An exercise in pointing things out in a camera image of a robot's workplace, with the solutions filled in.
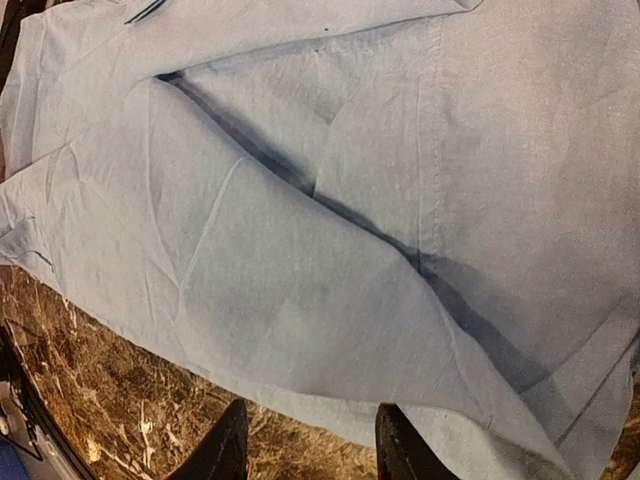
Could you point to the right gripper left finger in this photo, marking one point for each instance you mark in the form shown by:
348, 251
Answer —
223, 451

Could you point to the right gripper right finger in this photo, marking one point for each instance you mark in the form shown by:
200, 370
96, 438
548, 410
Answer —
401, 452

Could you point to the light blue long sleeve shirt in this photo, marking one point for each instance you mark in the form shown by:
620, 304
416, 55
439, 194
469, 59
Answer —
323, 206

